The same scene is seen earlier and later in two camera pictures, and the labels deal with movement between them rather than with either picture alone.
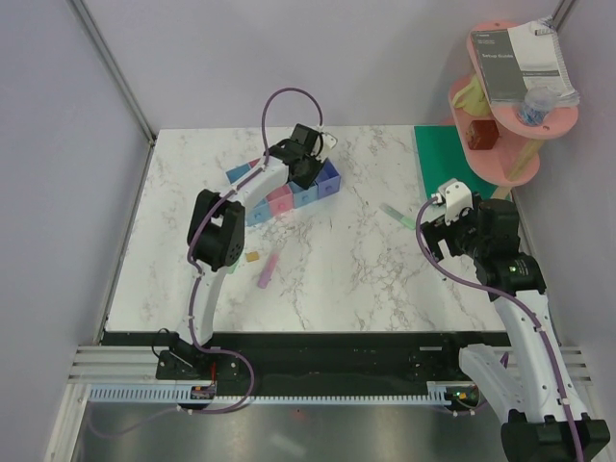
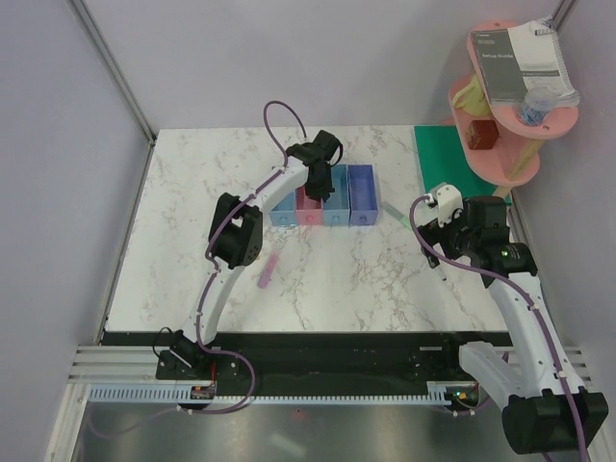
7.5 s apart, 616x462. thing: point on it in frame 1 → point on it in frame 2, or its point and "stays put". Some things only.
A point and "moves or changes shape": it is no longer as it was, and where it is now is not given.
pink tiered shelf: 516,159 stays put
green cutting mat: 443,159 stays put
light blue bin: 260,213 → 284,213
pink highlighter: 268,271 stays put
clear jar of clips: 538,102 stays put
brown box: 482,135 stays put
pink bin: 280,200 → 309,212
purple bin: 328,180 moves or changes shape
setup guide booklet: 500,65 stays put
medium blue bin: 301,195 → 336,210
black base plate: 310,357 stays put
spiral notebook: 540,62 stays put
